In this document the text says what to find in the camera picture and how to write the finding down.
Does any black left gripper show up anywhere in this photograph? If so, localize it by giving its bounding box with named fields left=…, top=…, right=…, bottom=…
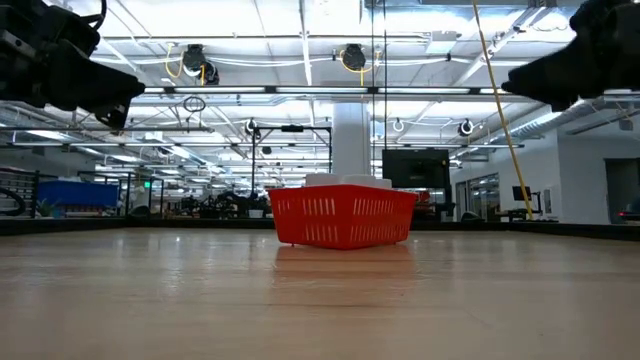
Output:
left=0, top=0, right=147, bottom=129

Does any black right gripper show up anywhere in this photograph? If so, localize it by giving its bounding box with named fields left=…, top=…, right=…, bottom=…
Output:
left=501, top=0, right=640, bottom=113

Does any white pill bottle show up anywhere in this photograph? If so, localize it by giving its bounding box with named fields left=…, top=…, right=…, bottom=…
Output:
left=305, top=172, right=347, bottom=188

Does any red plastic slotted basket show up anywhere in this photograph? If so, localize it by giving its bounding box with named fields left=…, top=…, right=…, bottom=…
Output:
left=267, top=184, right=419, bottom=251

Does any blue plastic bin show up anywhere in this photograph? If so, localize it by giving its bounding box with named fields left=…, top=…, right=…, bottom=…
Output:
left=37, top=179, right=121, bottom=208

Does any grey storage rack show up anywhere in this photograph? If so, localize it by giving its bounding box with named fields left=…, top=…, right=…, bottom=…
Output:
left=0, top=167, right=40, bottom=219

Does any dark door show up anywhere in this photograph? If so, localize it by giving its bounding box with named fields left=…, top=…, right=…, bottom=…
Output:
left=604, top=157, right=640, bottom=226

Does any long ceiling light strip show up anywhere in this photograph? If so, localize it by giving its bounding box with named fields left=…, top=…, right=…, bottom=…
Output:
left=142, top=85, right=501, bottom=96

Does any yellow hanging hose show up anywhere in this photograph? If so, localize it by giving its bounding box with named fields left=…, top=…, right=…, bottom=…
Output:
left=471, top=0, right=535, bottom=221

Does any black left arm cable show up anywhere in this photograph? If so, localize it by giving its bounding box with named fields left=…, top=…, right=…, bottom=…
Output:
left=78, top=0, right=109, bottom=32

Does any black hanging cable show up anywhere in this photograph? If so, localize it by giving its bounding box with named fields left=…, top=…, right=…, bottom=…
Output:
left=382, top=0, right=388, bottom=151
left=370, top=0, right=377, bottom=151

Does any black gantry frame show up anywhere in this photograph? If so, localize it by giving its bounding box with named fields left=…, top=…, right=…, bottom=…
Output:
left=251, top=124, right=334, bottom=201

